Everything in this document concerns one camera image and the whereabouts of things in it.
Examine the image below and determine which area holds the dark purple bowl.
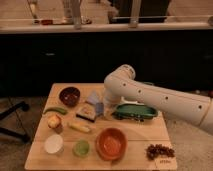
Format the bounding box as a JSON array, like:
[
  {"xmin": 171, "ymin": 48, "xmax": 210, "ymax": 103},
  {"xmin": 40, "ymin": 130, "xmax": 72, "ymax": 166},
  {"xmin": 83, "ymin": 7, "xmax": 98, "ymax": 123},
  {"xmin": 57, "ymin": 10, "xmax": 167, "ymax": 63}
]
[{"xmin": 59, "ymin": 87, "xmax": 80, "ymax": 107}]

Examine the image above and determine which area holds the yellow red fruit toy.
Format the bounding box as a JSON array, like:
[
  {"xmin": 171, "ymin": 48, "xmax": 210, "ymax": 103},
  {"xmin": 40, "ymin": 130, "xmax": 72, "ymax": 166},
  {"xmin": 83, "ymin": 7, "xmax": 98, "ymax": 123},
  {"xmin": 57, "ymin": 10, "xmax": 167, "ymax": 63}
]
[{"xmin": 47, "ymin": 115, "xmax": 63, "ymax": 133}]

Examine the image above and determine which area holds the white cup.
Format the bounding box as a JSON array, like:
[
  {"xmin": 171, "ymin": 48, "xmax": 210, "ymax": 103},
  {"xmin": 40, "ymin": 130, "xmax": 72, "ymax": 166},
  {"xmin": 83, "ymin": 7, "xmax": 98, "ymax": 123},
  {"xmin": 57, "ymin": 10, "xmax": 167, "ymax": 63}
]
[{"xmin": 44, "ymin": 134, "xmax": 63, "ymax": 155}]

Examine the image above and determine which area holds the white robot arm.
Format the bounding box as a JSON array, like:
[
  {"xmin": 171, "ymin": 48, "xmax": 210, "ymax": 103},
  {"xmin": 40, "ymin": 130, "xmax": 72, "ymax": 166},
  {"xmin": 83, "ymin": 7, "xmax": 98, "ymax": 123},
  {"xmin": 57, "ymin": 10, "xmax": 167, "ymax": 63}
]
[{"xmin": 104, "ymin": 64, "xmax": 213, "ymax": 135}]

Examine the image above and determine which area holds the small red dish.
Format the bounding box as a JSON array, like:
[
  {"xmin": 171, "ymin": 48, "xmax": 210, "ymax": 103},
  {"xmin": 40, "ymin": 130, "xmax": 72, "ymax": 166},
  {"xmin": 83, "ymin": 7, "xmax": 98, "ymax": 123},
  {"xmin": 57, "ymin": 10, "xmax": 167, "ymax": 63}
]
[{"xmin": 41, "ymin": 19, "xmax": 53, "ymax": 25}]

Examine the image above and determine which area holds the orange bowl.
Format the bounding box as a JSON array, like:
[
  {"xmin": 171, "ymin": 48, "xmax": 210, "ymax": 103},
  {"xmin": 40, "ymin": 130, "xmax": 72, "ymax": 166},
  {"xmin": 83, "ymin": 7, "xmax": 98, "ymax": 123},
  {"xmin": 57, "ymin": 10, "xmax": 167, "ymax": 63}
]
[{"xmin": 95, "ymin": 128, "xmax": 127, "ymax": 161}]

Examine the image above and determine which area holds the small green cup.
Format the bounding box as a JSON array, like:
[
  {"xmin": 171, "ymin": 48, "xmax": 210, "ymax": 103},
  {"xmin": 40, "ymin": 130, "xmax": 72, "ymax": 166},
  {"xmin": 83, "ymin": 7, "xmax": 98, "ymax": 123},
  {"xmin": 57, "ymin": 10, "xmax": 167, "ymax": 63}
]
[{"xmin": 73, "ymin": 140, "xmax": 90, "ymax": 157}]

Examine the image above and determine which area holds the bunch of dark grapes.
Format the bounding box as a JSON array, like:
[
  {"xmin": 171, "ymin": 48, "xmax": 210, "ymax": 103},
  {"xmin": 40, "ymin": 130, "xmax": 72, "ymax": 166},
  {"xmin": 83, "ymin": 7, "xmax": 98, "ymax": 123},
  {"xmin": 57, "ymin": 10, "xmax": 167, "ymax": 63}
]
[{"xmin": 146, "ymin": 144, "xmax": 174, "ymax": 160}]

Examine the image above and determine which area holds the grey folded cloth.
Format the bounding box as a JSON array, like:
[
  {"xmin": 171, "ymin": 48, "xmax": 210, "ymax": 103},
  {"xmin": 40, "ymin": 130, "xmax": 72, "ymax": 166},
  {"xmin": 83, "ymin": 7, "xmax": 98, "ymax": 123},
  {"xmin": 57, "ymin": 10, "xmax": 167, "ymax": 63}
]
[{"xmin": 86, "ymin": 91, "xmax": 100, "ymax": 105}]

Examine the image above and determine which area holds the black chair base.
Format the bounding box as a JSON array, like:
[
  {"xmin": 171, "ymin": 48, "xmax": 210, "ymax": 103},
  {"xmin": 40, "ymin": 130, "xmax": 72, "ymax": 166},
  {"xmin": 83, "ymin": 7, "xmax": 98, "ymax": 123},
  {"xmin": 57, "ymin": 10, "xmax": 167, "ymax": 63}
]
[{"xmin": 0, "ymin": 101, "xmax": 31, "ymax": 143}]

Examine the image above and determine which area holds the green plastic tray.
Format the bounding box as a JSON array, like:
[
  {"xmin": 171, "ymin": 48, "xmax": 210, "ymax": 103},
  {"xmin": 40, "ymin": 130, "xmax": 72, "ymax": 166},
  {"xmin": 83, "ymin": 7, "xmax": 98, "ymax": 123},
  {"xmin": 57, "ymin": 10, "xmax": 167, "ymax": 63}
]
[{"xmin": 112, "ymin": 103, "xmax": 158, "ymax": 121}]

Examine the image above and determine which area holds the blue sponge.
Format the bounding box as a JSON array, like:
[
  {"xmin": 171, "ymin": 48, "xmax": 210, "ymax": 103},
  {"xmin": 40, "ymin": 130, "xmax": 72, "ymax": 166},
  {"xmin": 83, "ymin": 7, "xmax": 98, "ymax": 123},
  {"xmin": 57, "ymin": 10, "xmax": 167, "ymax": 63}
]
[{"xmin": 95, "ymin": 102, "xmax": 104, "ymax": 117}]

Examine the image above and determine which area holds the green pepper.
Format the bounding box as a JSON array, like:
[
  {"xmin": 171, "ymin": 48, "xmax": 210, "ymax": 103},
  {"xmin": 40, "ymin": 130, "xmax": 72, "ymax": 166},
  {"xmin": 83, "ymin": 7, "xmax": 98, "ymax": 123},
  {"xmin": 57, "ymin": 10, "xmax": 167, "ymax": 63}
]
[{"xmin": 43, "ymin": 107, "xmax": 67, "ymax": 115}]

